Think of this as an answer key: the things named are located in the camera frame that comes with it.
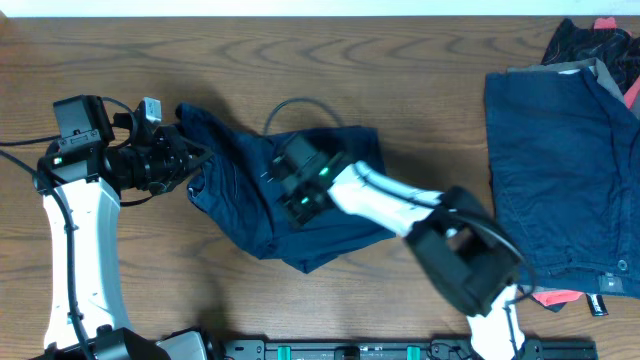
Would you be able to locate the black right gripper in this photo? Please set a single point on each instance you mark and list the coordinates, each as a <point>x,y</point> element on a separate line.
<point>296,214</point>

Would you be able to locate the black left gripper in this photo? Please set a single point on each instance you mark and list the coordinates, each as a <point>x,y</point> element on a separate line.
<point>173,147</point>

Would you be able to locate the navy blue shorts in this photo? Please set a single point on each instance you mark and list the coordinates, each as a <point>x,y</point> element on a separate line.
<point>236,190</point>

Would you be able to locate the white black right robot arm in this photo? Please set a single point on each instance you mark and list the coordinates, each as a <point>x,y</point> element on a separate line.
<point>466,255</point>

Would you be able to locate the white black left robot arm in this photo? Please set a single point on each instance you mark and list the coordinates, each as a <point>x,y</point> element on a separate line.
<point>81,182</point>

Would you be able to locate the dark blue clothes pile shorts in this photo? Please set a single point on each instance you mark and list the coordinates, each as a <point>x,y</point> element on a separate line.
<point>564,160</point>

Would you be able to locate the black patterned garment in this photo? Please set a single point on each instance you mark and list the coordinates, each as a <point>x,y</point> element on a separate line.
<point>615,48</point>

